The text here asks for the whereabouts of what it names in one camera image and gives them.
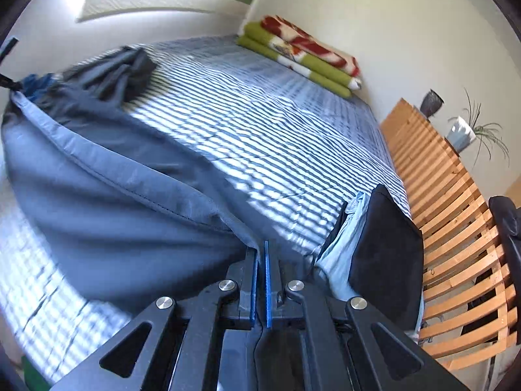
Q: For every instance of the striped bed quilt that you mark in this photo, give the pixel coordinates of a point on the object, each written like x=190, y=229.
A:
x=252, y=102

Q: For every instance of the light blue folded garment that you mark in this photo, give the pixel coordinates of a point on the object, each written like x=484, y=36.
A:
x=342, y=260

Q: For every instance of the wooden slatted bed rail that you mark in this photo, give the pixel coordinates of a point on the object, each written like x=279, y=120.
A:
x=447, y=195

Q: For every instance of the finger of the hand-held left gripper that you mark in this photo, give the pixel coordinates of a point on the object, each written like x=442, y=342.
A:
x=7, y=81
x=11, y=47

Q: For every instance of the blue cloth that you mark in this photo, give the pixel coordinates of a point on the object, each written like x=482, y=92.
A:
x=38, y=85

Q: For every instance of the grey knit jacket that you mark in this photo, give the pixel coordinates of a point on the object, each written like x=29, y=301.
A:
x=126, y=71

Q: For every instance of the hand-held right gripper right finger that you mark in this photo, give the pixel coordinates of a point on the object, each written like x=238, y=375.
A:
x=268, y=293

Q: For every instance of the thin black folded garment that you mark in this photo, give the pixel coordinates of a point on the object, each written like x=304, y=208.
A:
x=333, y=234

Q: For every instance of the dark grey pants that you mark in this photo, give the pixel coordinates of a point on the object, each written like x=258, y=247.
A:
x=122, y=195

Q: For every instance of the red floral folded blanket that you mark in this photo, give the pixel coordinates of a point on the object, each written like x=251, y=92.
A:
x=309, y=44

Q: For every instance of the green folded quilt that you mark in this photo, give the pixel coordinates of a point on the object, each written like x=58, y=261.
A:
x=264, y=44

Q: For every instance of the wooden door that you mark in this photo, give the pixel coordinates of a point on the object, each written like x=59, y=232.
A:
x=513, y=191

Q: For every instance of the black chair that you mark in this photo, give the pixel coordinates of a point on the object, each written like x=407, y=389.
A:
x=506, y=220

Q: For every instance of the green cloth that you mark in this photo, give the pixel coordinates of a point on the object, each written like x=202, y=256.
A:
x=34, y=372

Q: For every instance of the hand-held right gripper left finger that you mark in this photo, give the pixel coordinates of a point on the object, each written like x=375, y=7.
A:
x=253, y=293

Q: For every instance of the potted plant in white pot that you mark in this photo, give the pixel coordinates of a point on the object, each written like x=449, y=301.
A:
x=460, y=134

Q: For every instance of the dark ceramic vase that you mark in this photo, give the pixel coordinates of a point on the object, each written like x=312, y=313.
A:
x=430, y=104

